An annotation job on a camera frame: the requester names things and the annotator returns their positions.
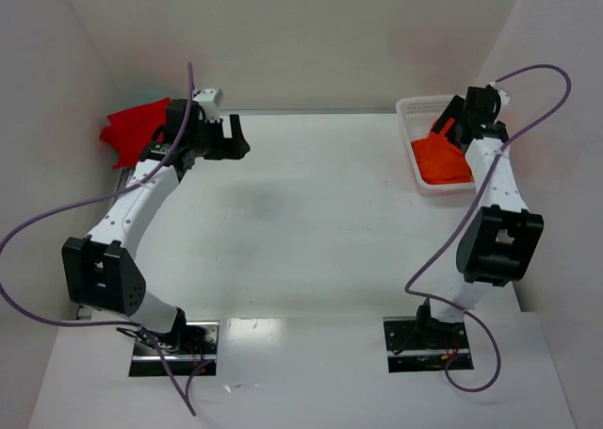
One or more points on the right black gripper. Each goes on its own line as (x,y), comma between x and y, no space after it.
(453,124)

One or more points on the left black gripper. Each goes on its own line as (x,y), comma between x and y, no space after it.
(217,137)

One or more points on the orange t shirt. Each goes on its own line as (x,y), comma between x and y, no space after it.
(440,169)

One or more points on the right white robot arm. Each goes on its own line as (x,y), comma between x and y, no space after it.
(498,244)

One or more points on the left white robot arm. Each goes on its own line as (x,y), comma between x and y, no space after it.
(100,268)

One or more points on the white plastic basket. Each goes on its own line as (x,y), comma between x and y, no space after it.
(416,116)

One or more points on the folded red t shirt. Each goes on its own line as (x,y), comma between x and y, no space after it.
(130,130)

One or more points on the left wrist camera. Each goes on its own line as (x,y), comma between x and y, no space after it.
(211,98)

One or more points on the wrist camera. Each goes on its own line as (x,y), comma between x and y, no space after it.
(504,98)
(211,98)

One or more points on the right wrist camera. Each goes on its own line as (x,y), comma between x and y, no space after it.
(504,98)

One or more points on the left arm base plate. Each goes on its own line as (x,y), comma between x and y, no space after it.
(199,351)

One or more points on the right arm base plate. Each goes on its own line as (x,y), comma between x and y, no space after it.
(409,350)

